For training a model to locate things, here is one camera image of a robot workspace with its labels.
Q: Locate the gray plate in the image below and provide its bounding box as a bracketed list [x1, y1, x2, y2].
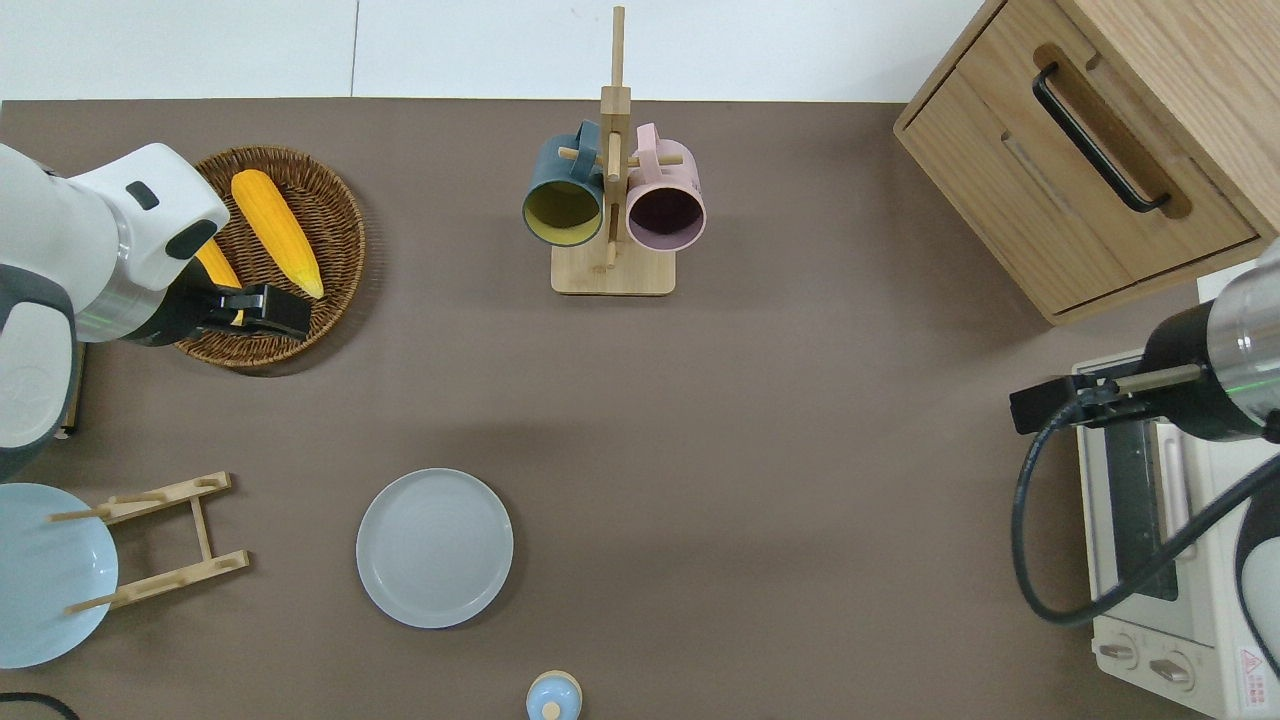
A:
[356, 468, 515, 630]

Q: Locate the wooden plate rack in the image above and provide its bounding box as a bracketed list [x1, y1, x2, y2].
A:
[50, 472, 251, 614]

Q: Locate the teal mug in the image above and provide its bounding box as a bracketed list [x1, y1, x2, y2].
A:
[521, 120, 607, 248]

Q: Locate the thin black cable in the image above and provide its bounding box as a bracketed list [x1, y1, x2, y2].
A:
[0, 691, 81, 720]

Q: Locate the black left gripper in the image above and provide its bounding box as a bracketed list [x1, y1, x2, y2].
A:
[150, 270, 312, 348]

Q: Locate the cream toaster oven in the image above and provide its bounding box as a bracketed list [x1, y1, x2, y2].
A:
[1072, 262, 1280, 720]

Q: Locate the pink mug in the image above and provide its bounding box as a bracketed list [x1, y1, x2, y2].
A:
[626, 123, 707, 253]

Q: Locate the thick black cable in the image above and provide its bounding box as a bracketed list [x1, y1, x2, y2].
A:
[1010, 405, 1280, 628]

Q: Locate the wooden drawer cabinet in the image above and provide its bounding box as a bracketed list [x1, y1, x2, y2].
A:
[893, 0, 1280, 326]

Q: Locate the brown wicker basket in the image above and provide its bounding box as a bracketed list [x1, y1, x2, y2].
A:
[175, 146, 366, 368]

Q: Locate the wooden mug tree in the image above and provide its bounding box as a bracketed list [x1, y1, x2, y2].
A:
[551, 5, 686, 296]

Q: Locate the yellow corn cob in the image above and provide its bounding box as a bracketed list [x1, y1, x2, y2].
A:
[195, 240, 247, 327]
[231, 169, 326, 300]

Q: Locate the light blue plate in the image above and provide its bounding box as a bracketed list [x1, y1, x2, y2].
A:
[0, 483, 119, 670]

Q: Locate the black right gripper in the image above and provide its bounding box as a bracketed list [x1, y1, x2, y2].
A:
[1009, 375, 1146, 436]

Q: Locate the black drawer handle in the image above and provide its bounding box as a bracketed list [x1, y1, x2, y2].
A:
[1032, 63, 1171, 214]

